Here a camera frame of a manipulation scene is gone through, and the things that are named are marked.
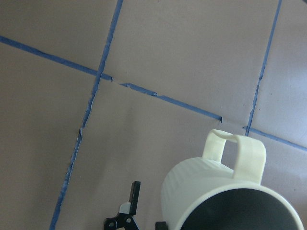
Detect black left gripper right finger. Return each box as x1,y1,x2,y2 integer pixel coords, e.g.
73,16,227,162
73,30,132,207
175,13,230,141
155,221,168,230

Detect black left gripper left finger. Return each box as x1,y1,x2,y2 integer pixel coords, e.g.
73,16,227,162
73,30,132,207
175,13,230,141
103,181,141,230

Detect white cup with handle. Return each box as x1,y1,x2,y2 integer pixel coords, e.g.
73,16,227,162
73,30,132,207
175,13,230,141
161,129,304,230

